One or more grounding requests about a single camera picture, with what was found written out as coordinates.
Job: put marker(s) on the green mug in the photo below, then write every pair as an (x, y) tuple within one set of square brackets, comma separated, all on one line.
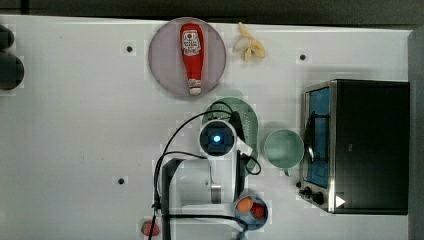
[(284, 149)]

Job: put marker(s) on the green oval strainer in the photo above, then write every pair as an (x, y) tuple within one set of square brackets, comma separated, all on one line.
[(231, 106)]

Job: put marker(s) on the yellow banana peel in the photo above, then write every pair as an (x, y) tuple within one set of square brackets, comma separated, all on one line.
[(248, 45)]

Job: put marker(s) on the red strawberry in bowl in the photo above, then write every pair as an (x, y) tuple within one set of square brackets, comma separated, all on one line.
[(258, 211)]

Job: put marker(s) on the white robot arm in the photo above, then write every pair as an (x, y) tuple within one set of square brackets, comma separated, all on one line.
[(197, 194)]

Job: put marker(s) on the black toaster oven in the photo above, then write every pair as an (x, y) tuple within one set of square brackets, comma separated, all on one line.
[(356, 135)]

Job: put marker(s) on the blue bowl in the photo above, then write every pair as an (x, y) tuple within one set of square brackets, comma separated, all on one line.
[(252, 223)]

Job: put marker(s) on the red strawberry on table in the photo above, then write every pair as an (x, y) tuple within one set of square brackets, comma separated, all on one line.
[(150, 228)]

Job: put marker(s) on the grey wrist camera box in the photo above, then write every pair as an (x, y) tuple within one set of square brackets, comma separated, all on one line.
[(244, 148)]

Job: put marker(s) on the black cylinder post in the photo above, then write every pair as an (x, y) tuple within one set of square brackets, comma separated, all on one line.
[(11, 71)]

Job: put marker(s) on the orange fruit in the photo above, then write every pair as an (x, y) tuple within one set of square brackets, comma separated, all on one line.
[(245, 204)]

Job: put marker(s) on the purple round plate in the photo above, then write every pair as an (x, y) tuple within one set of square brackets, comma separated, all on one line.
[(165, 57)]

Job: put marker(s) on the red ketchup bottle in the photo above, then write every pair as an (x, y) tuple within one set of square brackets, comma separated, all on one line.
[(192, 49)]

